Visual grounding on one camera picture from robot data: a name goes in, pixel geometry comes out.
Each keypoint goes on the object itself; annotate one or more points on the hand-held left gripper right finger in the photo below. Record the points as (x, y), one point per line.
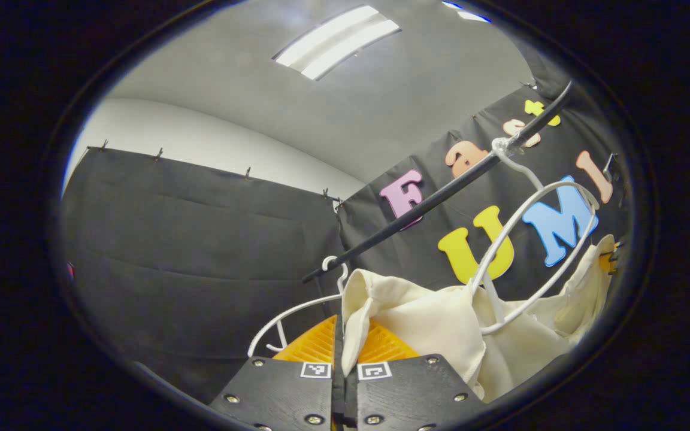
(411, 395)

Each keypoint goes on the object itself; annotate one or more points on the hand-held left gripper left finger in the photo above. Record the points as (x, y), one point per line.
(338, 395)

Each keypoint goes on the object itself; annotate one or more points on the large ceiling light panel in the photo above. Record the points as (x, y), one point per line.
(339, 42)

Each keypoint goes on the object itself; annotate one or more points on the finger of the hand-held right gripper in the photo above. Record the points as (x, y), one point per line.
(607, 262)

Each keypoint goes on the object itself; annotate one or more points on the empty white clothes hanger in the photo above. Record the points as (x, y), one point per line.
(297, 309)

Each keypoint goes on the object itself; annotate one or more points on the small ceiling light panel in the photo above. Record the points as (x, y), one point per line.
(468, 13)

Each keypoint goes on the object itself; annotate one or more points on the white clothes hanger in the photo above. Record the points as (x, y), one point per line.
(297, 309)
(499, 149)

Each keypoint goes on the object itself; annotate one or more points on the black clothes rack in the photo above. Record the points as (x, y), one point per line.
(417, 209)

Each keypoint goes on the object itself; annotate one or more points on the cream shirt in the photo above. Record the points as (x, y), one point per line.
(429, 323)

